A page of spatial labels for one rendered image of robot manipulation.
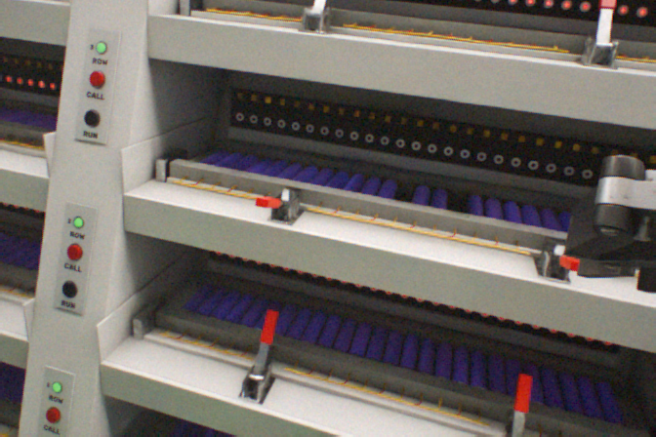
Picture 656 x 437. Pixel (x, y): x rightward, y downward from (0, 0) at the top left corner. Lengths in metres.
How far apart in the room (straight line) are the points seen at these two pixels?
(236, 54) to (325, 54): 0.10
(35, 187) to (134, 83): 0.18
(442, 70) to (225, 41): 0.22
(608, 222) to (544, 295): 0.31
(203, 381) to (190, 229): 0.17
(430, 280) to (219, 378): 0.26
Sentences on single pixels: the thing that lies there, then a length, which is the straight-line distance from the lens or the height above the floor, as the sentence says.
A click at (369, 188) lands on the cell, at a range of 0.57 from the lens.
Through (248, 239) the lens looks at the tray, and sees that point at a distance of 0.52.
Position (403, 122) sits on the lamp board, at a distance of 0.63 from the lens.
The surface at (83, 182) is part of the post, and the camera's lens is 0.61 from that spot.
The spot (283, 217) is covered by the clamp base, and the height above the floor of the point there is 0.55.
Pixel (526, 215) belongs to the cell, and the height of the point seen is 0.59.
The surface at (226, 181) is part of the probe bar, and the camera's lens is 0.57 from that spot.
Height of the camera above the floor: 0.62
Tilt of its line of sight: 5 degrees down
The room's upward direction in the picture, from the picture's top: 10 degrees clockwise
